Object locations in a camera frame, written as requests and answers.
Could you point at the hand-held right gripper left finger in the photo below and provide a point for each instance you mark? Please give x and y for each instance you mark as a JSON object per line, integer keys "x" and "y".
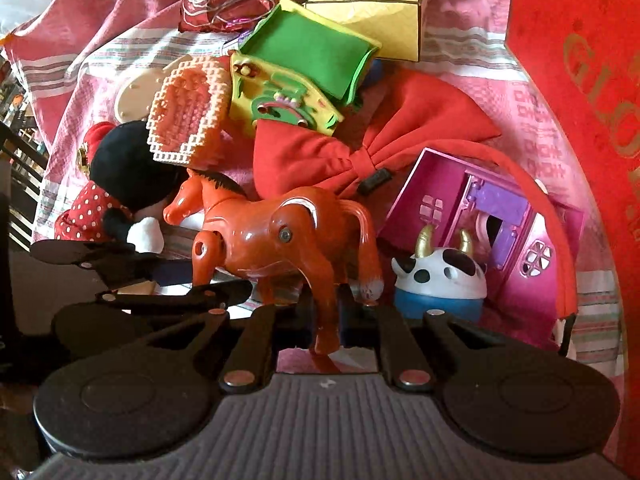
{"x": 260, "y": 345}

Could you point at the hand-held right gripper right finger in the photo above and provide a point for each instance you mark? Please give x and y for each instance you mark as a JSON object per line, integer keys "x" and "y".
{"x": 395, "y": 345}

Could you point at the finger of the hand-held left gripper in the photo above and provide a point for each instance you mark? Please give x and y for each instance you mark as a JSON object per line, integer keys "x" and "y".
{"x": 65, "y": 252}
{"x": 175, "y": 297}

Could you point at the blue cat figurine cow hat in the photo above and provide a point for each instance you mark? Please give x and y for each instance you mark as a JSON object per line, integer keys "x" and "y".
{"x": 440, "y": 280}

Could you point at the large orange toy horse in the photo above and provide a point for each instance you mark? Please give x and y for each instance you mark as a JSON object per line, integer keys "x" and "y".
{"x": 260, "y": 240}

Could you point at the red cardboard box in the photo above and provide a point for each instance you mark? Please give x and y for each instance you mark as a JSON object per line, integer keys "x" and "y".
{"x": 575, "y": 110}

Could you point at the tan wooden block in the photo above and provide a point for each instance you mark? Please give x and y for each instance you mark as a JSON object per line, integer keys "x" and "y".
{"x": 140, "y": 288}

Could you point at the dark shelf rack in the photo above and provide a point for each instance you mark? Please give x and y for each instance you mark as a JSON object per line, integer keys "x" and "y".
{"x": 20, "y": 160}

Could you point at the black mouse plush polka-dot dress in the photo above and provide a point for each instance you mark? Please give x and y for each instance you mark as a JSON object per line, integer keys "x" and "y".
{"x": 130, "y": 165}

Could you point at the pink toy house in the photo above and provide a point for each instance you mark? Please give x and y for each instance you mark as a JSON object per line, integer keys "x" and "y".
{"x": 440, "y": 180}

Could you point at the cream oval plastic plate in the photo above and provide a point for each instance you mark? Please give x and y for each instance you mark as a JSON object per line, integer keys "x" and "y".
{"x": 135, "y": 95}

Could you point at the orange white beaded heart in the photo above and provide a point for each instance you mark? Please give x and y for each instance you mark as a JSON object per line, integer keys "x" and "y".
{"x": 185, "y": 105}

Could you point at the red bow headband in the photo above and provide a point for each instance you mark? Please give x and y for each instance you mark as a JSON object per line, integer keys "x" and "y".
{"x": 310, "y": 155}

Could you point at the pink striped blanket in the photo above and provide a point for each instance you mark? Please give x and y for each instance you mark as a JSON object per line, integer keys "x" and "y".
{"x": 125, "y": 35}

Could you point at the green yellow foam box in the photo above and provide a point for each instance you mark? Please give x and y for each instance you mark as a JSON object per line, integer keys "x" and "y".
{"x": 305, "y": 45}

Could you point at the yellow cardboard box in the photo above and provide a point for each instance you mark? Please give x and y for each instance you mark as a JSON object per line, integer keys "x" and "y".
{"x": 385, "y": 30}

